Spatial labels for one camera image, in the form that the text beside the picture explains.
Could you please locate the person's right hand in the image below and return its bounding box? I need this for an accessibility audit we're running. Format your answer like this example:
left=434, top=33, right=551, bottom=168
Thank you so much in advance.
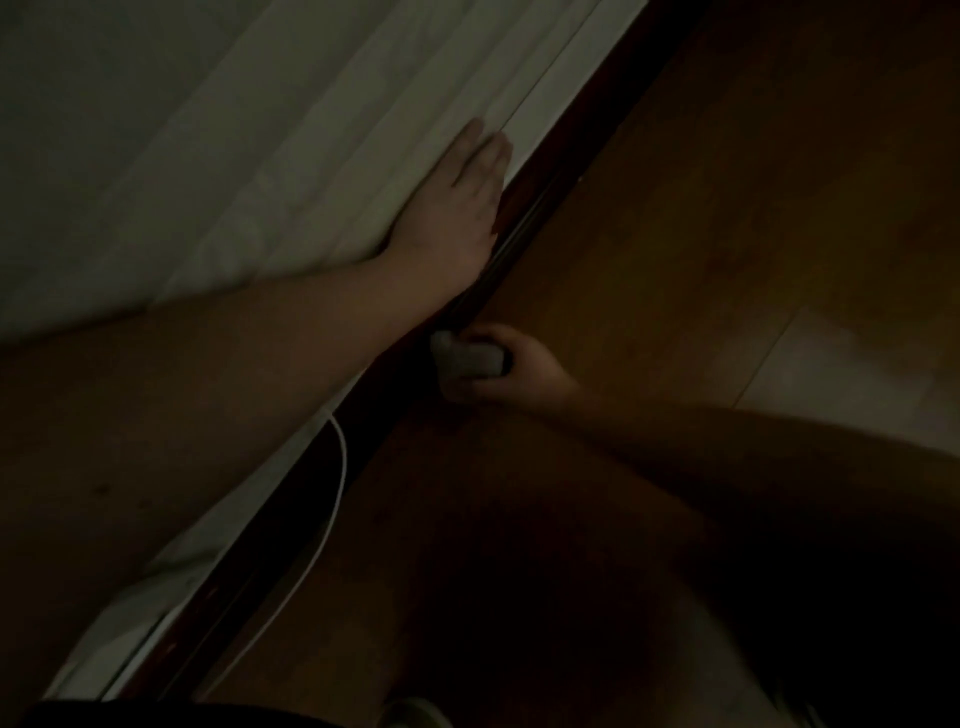
left=442, top=322, right=583, bottom=412

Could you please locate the person's left hand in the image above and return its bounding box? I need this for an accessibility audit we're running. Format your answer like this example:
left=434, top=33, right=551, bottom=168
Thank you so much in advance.
left=382, top=116, right=516, bottom=303

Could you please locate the grey cleaning cloth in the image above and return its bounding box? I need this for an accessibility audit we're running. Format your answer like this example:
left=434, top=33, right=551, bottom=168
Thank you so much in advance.
left=428, top=329, right=513, bottom=381

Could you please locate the person's right forearm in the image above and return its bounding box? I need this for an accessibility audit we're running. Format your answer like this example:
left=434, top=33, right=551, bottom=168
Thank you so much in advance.
left=539, top=383, right=960, bottom=680

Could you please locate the person's left forearm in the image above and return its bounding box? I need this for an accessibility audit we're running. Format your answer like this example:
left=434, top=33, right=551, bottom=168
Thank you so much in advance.
left=0, top=249, right=453, bottom=710

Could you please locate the white louvred wardrobe door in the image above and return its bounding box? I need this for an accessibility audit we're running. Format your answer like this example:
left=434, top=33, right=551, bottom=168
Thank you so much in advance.
left=0, top=0, right=648, bottom=700

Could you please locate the black shirt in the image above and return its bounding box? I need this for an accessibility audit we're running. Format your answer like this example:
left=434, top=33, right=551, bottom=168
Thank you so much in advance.
left=22, top=699, right=343, bottom=728

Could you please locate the white cable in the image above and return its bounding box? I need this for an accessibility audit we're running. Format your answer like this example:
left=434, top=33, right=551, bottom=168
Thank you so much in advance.
left=191, top=414, right=351, bottom=700

